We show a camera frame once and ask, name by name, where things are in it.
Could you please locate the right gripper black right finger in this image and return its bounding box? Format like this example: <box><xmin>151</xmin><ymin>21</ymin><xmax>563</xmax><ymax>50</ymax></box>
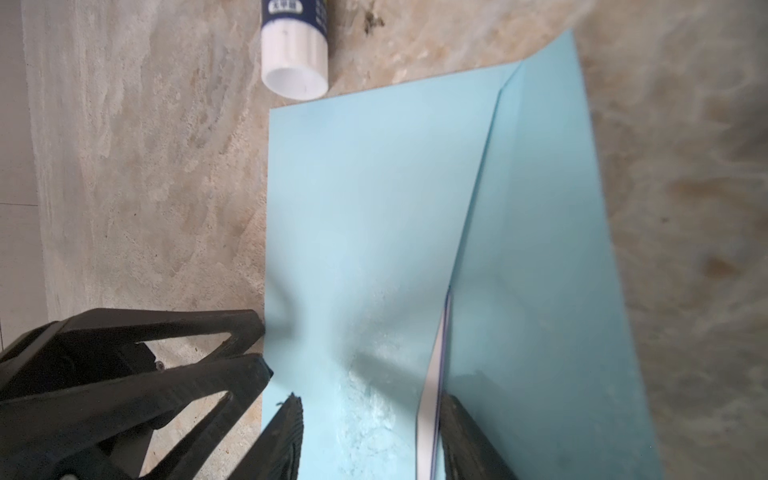
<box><xmin>439</xmin><ymin>393</ymin><xmax>518</xmax><ymax>480</ymax></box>

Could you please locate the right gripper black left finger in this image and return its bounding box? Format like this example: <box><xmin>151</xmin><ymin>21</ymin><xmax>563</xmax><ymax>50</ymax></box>
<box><xmin>229</xmin><ymin>394</ymin><xmax>304</xmax><ymax>480</ymax></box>

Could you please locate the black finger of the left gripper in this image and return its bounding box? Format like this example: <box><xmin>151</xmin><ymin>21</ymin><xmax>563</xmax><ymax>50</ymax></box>
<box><xmin>1</xmin><ymin>353</ymin><xmax>273</xmax><ymax>479</ymax></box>
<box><xmin>1</xmin><ymin>308</ymin><xmax>265</xmax><ymax>396</ymax></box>

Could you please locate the blue bordered floral letter paper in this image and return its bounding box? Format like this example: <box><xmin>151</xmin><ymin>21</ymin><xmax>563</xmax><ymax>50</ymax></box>
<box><xmin>416</xmin><ymin>290</ymin><xmax>452</xmax><ymax>480</ymax></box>

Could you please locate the teal paper envelope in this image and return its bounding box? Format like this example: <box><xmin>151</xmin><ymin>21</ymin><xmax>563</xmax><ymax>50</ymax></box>
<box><xmin>264</xmin><ymin>32</ymin><xmax>663</xmax><ymax>479</ymax></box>

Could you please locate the blue white glue stick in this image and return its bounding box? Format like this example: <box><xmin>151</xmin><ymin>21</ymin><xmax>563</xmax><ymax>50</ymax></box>
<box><xmin>261</xmin><ymin>0</ymin><xmax>329</xmax><ymax>101</ymax></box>

